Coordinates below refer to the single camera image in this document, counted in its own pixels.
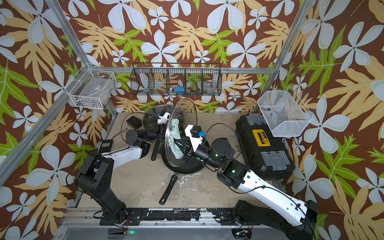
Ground light green fluffy cloth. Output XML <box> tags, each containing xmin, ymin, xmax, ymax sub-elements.
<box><xmin>168</xmin><ymin>119</ymin><xmax>184</xmax><ymax>159</ymax></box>

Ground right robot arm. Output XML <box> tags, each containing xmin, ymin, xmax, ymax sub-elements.
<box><xmin>168</xmin><ymin>137</ymin><xmax>318</xmax><ymax>240</ymax></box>

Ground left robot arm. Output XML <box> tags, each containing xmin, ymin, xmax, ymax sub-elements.
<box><xmin>74</xmin><ymin>124</ymin><xmax>167</xmax><ymax>226</ymax></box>

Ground glass lid on back pan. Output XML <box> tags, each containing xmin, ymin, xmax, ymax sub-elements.
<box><xmin>143</xmin><ymin>105</ymin><xmax>185</xmax><ymax>134</ymax></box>

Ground black front frying pan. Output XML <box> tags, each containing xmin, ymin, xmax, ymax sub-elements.
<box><xmin>159</xmin><ymin>137</ymin><xmax>205</xmax><ymax>205</ymax></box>

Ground black frying pan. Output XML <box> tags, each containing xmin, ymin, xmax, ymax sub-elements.
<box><xmin>143</xmin><ymin>105</ymin><xmax>185</xmax><ymax>161</ymax></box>
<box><xmin>159</xmin><ymin>137</ymin><xmax>205</xmax><ymax>205</ymax></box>

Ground black back frying pan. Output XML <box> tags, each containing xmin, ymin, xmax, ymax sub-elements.
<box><xmin>143</xmin><ymin>105</ymin><xmax>185</xmax><ymax>161</ymax></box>

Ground small black battery box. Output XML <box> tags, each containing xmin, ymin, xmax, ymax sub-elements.
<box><xmin>126</xmin><ymin>116</ymin><xmax>143</xmax><ymax>130</ymax></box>

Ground blue object in basket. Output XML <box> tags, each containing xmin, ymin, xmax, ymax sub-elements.
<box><xmin>174</xmin><ymin>87</ymin><xmax>186</xmax><ymax>96</ymax></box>

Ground black power adapter brick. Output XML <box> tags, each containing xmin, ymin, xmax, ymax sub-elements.
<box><xmin>98</xmin><ymin>140</ymin><xmax>114</xmax><ymax>154</ymax></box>

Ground black yellow tool case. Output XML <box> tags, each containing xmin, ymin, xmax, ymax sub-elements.
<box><xmin>236</xmin><ymin>114</ymin><xmax>295</xmax><ymax>180</ymax></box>

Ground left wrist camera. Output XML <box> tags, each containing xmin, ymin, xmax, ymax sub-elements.
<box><xmin>157</xmin><ymin>112</ymin><xmax>171</xmax><ymax>125</ymax></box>

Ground black wire basket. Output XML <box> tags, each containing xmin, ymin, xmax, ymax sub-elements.
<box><xmin>129</xmin><ymin>63</ymin><xmax>223</xmax><ymax>96</ymax></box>

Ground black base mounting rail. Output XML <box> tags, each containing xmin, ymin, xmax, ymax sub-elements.
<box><xmin>95</xmin><ymin>208</ymin><xmax>252</xmax><ymax>227</ymax></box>

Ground white wire basket left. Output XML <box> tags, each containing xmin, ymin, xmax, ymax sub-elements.
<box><xmin>65</xmin><ymin>64</ymin><xmax>117</xmax><ymax>110</ymax></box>

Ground white wire basket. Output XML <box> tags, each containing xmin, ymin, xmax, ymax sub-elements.
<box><xmin>65</xmin><ymin>64</ymin><xmax>117</xmax><ymax>110</ymax></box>
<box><xmin>257</xmin><ymin>87</ymin><xmax>314</xmax><ymax>138</ymax></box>

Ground aluminium frame post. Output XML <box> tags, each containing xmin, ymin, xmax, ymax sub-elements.
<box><xmin>44</xmin><ymin>0</ymin><xmax>118</xmax><ymax>118</ymax></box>

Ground white wire basket right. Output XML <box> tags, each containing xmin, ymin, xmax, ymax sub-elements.
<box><xmin>257</xmin><ymin>87</ymin><xmax>314</xmax><ymax>138</ymax></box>

